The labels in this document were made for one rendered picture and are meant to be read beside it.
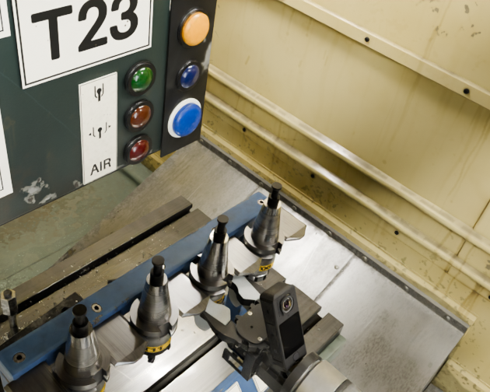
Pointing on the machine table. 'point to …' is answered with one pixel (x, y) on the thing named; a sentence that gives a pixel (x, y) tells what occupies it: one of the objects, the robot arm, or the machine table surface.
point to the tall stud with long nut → (8, 301)
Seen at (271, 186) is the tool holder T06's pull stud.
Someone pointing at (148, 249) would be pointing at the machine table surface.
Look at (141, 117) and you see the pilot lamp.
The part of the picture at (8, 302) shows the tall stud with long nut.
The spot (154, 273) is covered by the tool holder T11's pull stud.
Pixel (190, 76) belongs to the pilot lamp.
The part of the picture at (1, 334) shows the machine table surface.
